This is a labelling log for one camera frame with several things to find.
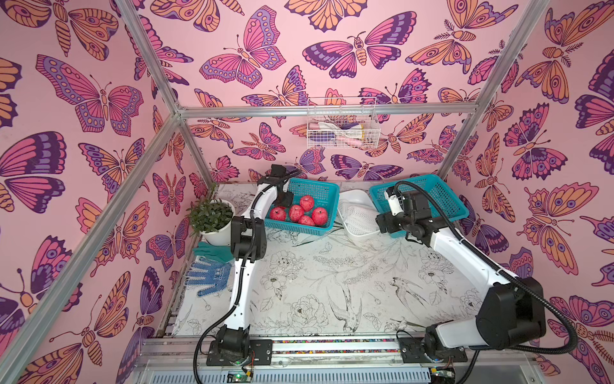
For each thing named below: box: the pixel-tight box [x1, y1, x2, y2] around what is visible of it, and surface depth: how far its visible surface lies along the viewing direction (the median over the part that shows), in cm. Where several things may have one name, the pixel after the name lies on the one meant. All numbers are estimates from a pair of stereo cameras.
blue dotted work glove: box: [183, 256, 232, 297], surface depth 92 cm
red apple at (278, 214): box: [270, 206, 287, 221], surface depth 104 cm
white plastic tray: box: [337, 189, 381, 244], surface depth 99 cm
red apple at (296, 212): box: [289, 204, 305, 223], surface depth 105 cm
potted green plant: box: [185, 184, 236, 246], surface depth 88 cm
